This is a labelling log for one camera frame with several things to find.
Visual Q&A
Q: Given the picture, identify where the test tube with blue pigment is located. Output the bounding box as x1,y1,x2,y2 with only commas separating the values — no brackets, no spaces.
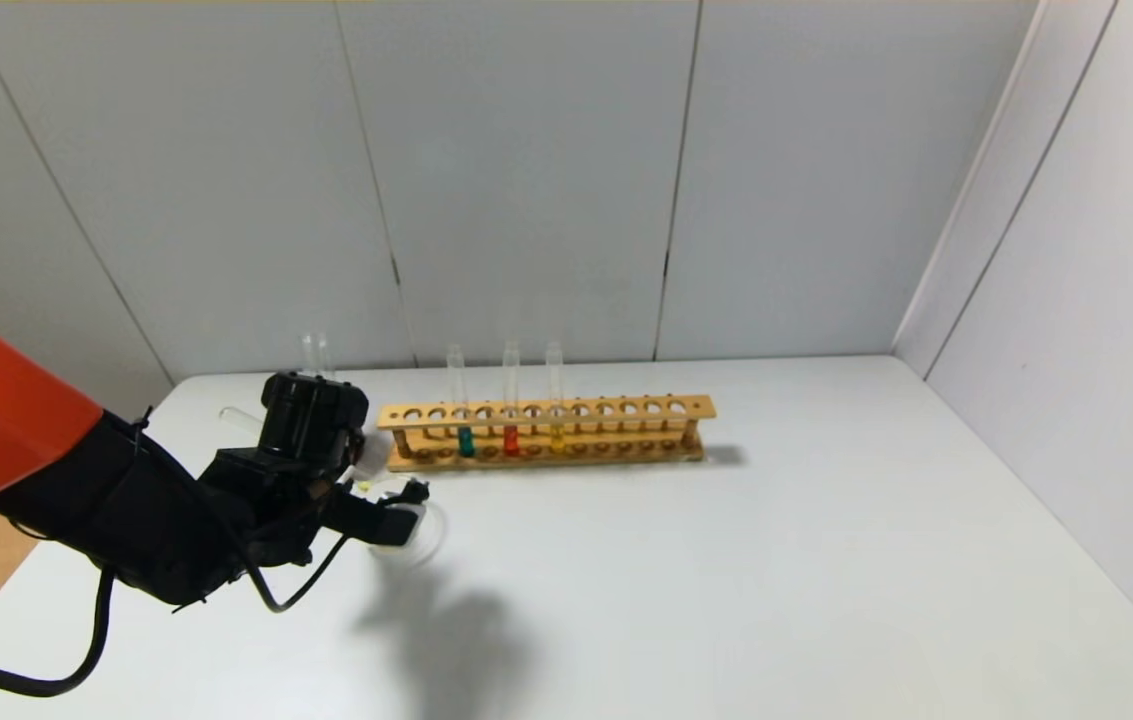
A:
447,346,476,459

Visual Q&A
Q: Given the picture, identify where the test tube with yellow pigment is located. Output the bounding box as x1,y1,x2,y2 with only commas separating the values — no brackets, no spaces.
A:
219,404,393,479

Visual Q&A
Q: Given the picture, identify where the test tube with amber pigment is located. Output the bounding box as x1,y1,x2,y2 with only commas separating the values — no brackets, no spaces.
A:
546,343,567,454

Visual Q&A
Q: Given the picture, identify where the test tube with red pigment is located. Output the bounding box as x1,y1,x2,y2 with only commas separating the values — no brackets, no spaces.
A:
503,342,521,458

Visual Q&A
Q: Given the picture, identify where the wooden test tube rack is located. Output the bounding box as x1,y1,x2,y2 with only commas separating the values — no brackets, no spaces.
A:
378,395,716,472

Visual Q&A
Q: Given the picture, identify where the clear glass dish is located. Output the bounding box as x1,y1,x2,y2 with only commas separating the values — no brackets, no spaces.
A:
344,480,448,569

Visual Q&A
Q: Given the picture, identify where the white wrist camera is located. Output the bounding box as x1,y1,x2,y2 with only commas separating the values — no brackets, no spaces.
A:
369,503,425,553

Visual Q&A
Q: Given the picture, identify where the thin black camera cable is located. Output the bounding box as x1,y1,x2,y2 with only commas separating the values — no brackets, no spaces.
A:
244,535,349,614

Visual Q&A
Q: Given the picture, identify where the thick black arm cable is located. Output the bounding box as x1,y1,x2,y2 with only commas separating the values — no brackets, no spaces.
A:
0,568,117,698

